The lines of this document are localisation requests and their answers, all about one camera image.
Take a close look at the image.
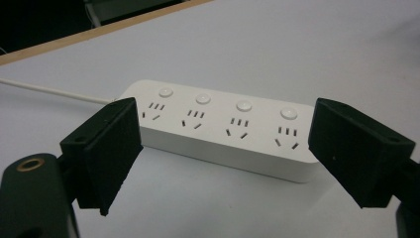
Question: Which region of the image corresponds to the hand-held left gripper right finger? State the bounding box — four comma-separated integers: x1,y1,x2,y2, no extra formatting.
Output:
307,97,420,210

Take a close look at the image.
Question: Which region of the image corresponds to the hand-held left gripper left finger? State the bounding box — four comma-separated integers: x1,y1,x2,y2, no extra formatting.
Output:
58,96,145,217

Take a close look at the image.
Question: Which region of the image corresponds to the white power strip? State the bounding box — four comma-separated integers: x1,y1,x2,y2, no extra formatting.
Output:
119,79,321,184

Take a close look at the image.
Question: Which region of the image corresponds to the white power strip cable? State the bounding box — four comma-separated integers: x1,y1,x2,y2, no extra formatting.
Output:
0,77,115,106

